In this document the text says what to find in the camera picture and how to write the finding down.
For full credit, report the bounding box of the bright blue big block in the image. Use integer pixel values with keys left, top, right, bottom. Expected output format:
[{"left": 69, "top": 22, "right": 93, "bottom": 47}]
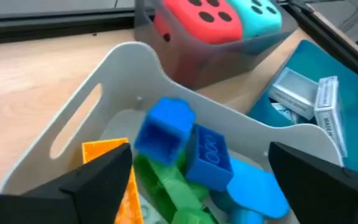
[{"left": 211, "top": 157, "right": 291, "bottom": 224}]

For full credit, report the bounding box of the green round-stud toy block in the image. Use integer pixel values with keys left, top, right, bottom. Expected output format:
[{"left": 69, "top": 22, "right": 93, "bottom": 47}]
[{"left": 147, "top": 161, "right": 211, "bottom": 217}]

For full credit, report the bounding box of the red foam die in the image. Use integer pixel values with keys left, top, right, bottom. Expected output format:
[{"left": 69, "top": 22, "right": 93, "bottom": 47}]
[{"left": 153, "top": 0, "right": 244, "bottom": 45}]

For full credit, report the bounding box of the grey patterned card deck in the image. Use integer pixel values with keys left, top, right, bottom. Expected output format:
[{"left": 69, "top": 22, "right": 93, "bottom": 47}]
[{"left": 268, "top": 67, "right": 319, "bottom": 121}]

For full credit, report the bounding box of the blue patterned card deck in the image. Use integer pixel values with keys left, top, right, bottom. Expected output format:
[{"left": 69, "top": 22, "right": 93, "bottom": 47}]
[{"left": 271, "top": 102, "right": 306, "bottom": 126}]

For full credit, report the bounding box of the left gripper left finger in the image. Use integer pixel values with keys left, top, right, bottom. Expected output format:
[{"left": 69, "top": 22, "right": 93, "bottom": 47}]
[{"left": 0, "top": 142, "right": 134, "bottom": 224}]

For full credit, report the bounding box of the teal foam die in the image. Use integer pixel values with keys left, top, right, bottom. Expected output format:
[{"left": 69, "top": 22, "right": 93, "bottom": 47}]
[{"left": 227, "top": 0, "right": 283, "bottom": 40}]

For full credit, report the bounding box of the blue short toy brick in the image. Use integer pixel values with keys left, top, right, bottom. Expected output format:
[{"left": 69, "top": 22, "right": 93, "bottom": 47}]
[{"left": 134, "top": 97, "right": 196, "bottom": 166}]

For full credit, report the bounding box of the teal plastic bin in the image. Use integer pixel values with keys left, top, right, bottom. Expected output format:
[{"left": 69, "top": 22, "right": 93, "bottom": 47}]
[{"left": 247, "top": 39, "right": 358, "bottom": 180}]

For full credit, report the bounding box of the green smooth toy block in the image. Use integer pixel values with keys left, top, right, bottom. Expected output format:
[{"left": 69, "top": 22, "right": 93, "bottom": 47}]
[{"left": 134, "top": 154, "right": 180, "bottom": 223}]

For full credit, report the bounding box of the grey translucent bin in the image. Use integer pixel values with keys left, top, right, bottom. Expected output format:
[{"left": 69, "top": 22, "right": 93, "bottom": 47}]
[{"left": 134, "top": 0, "right": 300, "bottom": 91}]

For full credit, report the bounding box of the white plastic bin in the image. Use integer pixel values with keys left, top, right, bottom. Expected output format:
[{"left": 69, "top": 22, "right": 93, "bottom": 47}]
[{"left": 0, "top": 41, "right": 344, "bottom": 224}]

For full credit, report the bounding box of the orange toy brick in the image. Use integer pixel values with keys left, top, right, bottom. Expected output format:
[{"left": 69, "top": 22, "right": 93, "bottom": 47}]
[{"left": 81, "top": 138, "right": 145, "bottom": 224}]

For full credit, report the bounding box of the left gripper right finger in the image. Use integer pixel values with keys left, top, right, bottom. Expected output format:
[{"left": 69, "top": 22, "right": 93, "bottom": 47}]
[{"left": 268, "top": 141, "right": 358, "bottom": 224}]

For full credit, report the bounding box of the big green two-stud block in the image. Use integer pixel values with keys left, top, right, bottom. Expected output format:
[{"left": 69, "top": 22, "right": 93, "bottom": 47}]
[{"left": 171, "top": 207, "right": 221, "bottom": 224}]

